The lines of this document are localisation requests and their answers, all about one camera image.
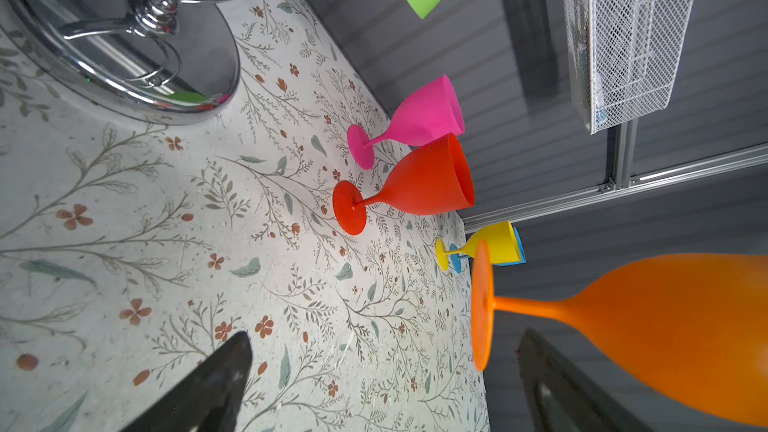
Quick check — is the chrome wine glass rack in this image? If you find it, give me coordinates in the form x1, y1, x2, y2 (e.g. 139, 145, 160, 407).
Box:
1, 0, 240, 125

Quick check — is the white wire mesh basket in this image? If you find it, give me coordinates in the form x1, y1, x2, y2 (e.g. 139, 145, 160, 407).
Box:
564, 0, 694, 134

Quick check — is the pink wine glass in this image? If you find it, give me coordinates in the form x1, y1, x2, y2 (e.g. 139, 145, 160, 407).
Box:
347, 75, 465, 170

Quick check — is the yellow wine glass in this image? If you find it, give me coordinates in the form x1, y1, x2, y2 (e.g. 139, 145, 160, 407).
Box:
434, 220, 521, 274

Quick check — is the blue wine glass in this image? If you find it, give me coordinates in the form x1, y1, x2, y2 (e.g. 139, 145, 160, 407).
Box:
448, 226, 528, 275

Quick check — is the red wine glass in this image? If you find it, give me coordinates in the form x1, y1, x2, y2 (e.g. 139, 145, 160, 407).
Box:
332, 133, 476, 235

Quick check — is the orange wine glass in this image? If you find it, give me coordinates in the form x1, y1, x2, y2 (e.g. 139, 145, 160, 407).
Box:
471, 242, 767, 426

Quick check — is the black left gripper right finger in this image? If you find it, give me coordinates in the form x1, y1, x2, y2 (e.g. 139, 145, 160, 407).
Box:
517, 328, 650, 431

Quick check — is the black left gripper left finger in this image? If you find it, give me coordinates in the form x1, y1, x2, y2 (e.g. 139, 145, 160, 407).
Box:
124, 331, 253, 431

